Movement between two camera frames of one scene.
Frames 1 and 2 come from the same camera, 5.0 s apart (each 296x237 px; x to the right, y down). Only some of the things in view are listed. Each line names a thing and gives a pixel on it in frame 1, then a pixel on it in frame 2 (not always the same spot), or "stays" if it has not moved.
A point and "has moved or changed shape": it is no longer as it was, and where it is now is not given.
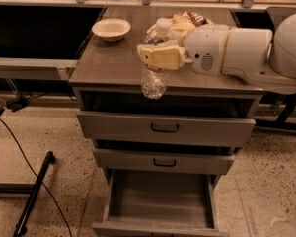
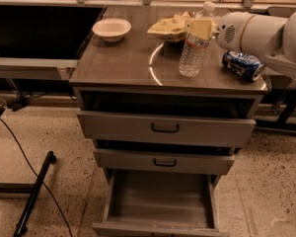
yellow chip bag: x=183 y=24 stays
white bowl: x=111 y=30 stays
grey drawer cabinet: x=165 y=156 stays
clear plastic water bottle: x=154 y=82 has moved or changed shape
